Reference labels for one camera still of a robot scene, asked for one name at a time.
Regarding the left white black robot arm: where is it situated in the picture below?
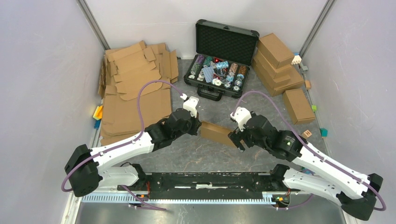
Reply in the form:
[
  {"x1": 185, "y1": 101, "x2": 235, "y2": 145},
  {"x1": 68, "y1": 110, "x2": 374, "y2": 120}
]
[{"x1": 64, "y1": 108, "x2": 201, "y2": 197}]

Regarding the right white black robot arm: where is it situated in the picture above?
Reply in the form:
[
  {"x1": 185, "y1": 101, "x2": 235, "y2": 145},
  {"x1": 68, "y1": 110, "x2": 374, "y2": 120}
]
[{"x1": 228, "y1": 111, "x2": 383, "y2": 221}]

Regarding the single folded cardboard box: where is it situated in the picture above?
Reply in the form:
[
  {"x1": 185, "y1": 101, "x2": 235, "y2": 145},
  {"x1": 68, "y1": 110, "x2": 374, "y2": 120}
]
[{"x1": 283, "y1": 89, "x2": 316, "y2": 125}]

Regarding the wooden letter H block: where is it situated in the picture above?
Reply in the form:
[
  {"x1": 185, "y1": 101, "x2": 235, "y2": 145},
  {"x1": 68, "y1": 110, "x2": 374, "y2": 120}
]
[{"x1": 301, "y1": 130, "x2": 312, "y2": 139}]

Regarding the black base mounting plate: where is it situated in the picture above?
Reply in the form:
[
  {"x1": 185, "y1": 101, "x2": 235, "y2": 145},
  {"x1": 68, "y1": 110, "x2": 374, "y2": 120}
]
[{"x1": 128, "y1": 172, "x2": 289, "y2": 200}]

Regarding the black poker chip case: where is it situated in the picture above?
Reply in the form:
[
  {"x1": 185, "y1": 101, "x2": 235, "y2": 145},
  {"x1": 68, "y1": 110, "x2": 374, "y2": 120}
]
[{"x1": 184, "y1": 19, "x2": 260, "y2": 101}]

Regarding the teal cube block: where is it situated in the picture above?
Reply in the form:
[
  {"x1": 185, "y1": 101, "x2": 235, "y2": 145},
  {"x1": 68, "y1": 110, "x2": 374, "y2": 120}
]
[{"x1": 319, "y1": 128, "x2": 328, "y2": 138}]

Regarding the small wooden cube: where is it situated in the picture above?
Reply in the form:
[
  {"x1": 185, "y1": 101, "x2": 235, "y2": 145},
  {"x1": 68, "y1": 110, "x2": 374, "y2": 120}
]
[{"x1": 305, "y1": 80, "x2": 311, "y2": 90}]

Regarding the stack of flat cardboard blanks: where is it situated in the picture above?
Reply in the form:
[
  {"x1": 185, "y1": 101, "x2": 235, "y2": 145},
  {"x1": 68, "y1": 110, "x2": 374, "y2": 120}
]
[{"x1": 98, "y1": 41, "x2": 179, "y2": 146}]

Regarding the white blue toy brick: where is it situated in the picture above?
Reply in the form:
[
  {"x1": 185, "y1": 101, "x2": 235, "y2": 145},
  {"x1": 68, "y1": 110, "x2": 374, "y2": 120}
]
[{"x1": 291, "y1": 53, "x2": 302, "y2": 65}]

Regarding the orange yellow toy block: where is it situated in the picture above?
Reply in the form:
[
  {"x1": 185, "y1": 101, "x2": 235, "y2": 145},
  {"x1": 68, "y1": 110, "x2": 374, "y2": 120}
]
[{"x1": 92, "y1": 105, "x2": 103, "y2": 120}]

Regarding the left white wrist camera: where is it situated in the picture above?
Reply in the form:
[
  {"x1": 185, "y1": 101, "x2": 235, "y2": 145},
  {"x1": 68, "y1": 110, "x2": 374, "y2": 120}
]
[{"x1": 180, "y1": 93, "x2": 199, "y2": 118}]

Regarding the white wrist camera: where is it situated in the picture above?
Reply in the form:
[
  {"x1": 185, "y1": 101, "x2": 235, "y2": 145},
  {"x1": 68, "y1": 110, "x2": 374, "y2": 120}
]
[
  {"x1": 180, "y1": 93, "x2": 199, "y2": 118},
  {"x1": 230, "y1": 106, "x2": 252, "y2": 132}
]

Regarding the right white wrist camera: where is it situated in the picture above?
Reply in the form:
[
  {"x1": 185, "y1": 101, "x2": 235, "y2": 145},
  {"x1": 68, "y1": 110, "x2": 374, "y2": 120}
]
[{"x1": 230, "y1": 106, "x2": 252, "y2": 132}]

